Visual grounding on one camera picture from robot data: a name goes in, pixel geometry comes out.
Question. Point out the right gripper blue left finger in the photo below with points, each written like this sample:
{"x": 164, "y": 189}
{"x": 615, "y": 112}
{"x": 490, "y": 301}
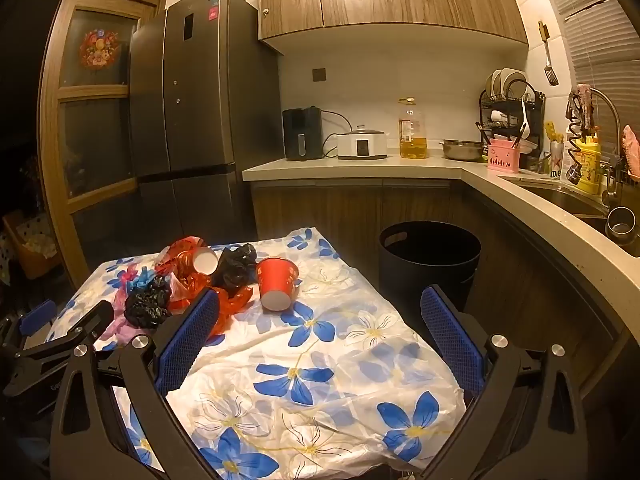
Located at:
{"x": 179, "y": 340}

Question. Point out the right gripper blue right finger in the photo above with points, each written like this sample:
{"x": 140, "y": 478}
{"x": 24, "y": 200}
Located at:
{"x": 453, "y": 342}

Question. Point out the small black plastic bag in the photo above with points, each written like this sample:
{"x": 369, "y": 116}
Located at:
{"x": 147, "y": 306}

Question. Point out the pink plastic glove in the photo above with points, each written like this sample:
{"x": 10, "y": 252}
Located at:
{"x": 120, "y": 331}

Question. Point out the red plastic bag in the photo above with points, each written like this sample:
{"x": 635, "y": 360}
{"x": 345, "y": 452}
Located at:
{"x": 175, "y": 264}

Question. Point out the red paper cup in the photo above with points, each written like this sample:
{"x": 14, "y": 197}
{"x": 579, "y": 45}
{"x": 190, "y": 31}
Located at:
{"x": 276, "y": 281}

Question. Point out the black trash bin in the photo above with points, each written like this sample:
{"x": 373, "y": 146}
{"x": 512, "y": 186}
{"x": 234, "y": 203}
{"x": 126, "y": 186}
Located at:
{"x": 413, "y": 255}

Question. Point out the steel kitchen faucet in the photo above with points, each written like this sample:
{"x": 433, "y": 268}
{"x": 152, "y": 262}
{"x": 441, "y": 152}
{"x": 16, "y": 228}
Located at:
{"x": 590, "y": 112}

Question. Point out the floral blue white tablecloth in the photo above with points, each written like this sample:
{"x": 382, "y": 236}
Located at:
{"x": 332, "y": 388}

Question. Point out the orange basket on floor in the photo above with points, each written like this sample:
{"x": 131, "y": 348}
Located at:
{"x": 33, "y": 244}

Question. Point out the steel sink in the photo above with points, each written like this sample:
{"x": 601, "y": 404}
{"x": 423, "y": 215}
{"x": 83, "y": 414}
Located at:
{"x": 587, "y": 209}

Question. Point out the pink utensil basket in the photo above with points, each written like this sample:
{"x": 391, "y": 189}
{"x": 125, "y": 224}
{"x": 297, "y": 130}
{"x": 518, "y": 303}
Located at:
{"x": 504, "y": 156}

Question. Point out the steel mixing bowl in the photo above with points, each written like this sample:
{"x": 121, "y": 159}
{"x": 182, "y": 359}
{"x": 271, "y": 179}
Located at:
{"x": 463, "y": 151}

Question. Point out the steel cup in sink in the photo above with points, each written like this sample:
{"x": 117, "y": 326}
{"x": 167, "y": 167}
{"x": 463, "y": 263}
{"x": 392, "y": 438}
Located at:
{"x": 621, "y": 225}

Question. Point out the white rice cooker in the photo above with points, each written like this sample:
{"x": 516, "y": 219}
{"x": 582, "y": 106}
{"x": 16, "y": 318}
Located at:
{"x": 362, "y": 144}

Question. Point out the white ladle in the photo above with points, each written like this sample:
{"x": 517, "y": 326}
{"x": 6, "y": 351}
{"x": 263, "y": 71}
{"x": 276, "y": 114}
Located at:
{"x": 524, "y": 129}

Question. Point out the cooking oil bottle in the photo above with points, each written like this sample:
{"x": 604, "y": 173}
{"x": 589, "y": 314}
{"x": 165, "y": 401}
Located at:
{"x": 412, "y": 137}

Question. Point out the yellow detergent bottle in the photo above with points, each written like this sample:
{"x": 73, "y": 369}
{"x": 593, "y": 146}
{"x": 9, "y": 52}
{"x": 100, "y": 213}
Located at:
{"x": 589, "y": 157}

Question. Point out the black dish rack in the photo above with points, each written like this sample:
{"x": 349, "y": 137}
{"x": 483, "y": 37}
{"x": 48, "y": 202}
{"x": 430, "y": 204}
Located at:
{"x": 501, "y": 116}

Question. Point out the dark grey refrigerator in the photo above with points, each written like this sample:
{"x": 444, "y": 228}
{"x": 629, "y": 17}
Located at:
{"x": 204, "y": 107}

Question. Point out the black air fryer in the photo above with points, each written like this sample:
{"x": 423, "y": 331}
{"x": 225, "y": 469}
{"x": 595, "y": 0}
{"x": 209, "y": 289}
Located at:
{"x": 302, "y": 133}

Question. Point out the hanging spatula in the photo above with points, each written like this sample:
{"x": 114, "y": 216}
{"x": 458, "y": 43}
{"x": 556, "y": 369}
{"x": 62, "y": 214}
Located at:
{"x": 549, "y": 71}

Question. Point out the wooden glass door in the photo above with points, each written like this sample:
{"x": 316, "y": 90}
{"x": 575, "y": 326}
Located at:
{"x": 85, "y": 156}

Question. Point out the window blinds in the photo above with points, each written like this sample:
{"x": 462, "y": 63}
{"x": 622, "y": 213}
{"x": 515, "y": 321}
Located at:
{"x": 604, "y": 52}

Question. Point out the dark wall socket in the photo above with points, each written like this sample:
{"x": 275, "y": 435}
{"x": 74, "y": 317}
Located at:
{"x": 318, "y": 74}

